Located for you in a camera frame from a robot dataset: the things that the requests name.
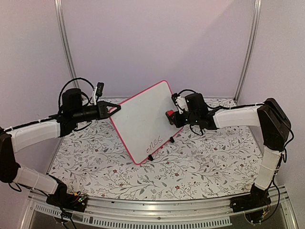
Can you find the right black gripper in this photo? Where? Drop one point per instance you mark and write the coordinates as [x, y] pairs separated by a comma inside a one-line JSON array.
[[177, 122]]

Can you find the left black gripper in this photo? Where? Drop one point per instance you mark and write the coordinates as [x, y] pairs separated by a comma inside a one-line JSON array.
[[103, 110]]

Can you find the red whiteboard eraser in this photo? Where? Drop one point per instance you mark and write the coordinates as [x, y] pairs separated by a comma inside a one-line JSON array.
[[169, 113]]

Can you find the pink framed whiteboard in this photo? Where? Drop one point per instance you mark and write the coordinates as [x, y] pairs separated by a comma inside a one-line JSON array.
[[141, 123]]

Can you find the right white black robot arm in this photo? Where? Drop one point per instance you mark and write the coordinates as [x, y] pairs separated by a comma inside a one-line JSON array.
[[275, 128]]

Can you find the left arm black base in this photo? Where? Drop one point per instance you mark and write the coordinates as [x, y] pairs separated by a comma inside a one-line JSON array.
[[62, 199]]

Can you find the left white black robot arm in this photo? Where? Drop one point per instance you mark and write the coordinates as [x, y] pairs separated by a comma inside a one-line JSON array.
[[14, 139]]

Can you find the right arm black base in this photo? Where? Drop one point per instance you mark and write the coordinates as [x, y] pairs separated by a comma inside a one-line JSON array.
[[258, 201]]

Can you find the floral patterned table mat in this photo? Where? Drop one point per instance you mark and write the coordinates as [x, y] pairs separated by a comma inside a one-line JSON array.
[[219, 163]]

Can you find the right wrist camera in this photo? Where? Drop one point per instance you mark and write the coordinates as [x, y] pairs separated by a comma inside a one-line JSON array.
[[180, 103]]

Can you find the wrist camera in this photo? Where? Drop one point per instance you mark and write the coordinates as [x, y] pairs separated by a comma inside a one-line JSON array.
[[180, 103], [97, 93]]

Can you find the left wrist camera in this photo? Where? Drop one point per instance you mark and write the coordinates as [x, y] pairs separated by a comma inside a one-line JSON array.
[[97, 93]]

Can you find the front aluminium rail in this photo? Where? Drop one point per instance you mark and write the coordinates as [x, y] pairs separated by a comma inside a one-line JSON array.
[[210, 213]]

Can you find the left aluminium corner post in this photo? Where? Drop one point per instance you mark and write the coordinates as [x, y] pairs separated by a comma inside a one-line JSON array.
[[64, 38]]

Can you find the aluminium corner post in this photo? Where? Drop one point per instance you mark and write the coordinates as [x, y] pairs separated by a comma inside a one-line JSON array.
[[64, 38], [249, 50]]

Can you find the right aluminium corner post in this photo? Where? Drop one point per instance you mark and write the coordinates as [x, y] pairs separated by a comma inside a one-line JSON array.
[[249, 50]]

